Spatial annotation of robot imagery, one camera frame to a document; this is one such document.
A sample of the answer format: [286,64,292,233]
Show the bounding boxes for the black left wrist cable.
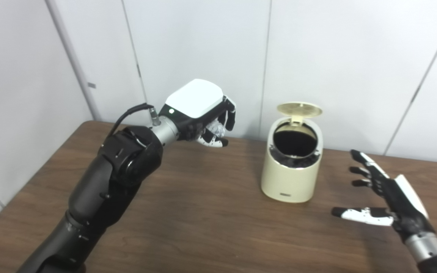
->
[107,103,162,139]

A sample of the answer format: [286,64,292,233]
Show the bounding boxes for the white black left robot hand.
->
[159,78,237,148]

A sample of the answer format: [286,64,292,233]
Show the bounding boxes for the round cream bin lid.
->
[277,102,323,126]

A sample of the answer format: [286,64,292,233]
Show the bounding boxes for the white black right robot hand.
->
[331,149,435,243]

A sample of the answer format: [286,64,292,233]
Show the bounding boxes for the cream-colored desktop bin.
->
[260,116,324,203]

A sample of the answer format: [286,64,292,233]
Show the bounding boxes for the grey wall corner post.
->
[45,0,101,122]

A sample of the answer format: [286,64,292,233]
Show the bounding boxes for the white paper ball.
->
[207,121,226,139]

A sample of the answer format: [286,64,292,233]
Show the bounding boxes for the black bin liner bag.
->
[270,123,322,168]

